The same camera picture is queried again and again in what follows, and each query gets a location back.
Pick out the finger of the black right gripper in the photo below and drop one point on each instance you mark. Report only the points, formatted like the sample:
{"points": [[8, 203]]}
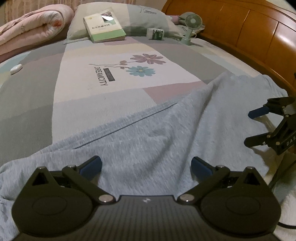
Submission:
{"points": [[267, 108], [257, 140]]}

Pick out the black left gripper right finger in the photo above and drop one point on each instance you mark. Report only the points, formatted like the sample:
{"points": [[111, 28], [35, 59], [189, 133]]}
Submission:
{"points": [[235, 203]]}

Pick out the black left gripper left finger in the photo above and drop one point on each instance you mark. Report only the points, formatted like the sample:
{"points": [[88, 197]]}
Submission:
{"points": [[55, 203]]}

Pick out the light grey sweatpants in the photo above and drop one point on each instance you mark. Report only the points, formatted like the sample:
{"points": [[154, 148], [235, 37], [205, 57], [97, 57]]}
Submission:
{"points": [[149, 152]]}

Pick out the wooden headboard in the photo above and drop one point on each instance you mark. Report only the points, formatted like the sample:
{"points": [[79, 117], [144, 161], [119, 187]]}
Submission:
{"points": [[259, 33]]}

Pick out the patchwork floral bed sheet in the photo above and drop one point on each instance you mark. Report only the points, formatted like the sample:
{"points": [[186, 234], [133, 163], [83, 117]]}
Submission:
{"points": [[66, 89]]}

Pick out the small green desk fan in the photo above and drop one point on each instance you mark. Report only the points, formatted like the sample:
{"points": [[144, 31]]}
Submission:
{"points": [[192, 21]]}

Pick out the small white green box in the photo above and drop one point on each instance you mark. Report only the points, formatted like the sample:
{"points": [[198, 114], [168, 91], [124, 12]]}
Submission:
{"points": [[155, 34]]}

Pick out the small white remote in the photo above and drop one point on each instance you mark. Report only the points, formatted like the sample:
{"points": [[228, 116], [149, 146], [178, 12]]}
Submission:
{"points": [[15, 69]]}

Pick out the grey and cream pillow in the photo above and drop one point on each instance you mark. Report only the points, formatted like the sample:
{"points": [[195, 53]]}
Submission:
{"points": [[135, 20]]}

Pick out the pink rolled quilt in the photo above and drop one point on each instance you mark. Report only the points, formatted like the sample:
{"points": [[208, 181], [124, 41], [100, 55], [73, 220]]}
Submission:
{"points": [[37, 28]]}

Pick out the green and white book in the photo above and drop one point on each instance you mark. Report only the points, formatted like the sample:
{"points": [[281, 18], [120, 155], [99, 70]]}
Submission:
{"points": [[104, 27]]}

